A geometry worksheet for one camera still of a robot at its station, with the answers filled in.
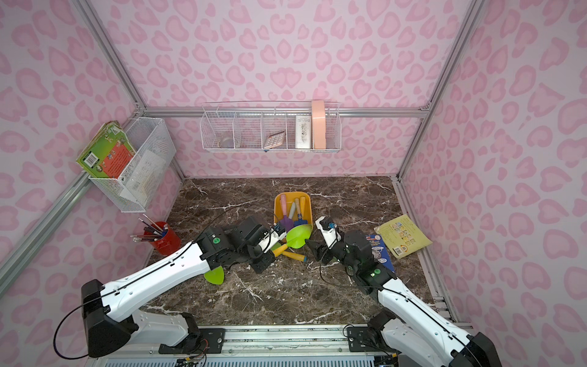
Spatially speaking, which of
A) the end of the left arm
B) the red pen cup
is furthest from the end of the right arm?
the red pen cup

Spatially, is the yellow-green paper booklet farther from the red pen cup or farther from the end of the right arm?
the red pen cup

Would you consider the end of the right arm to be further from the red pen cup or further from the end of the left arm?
the red pen cup

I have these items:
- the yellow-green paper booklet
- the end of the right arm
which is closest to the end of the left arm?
the end of the right arm

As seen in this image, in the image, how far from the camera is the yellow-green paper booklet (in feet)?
3.12

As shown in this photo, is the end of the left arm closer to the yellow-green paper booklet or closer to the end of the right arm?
the end of the right arm
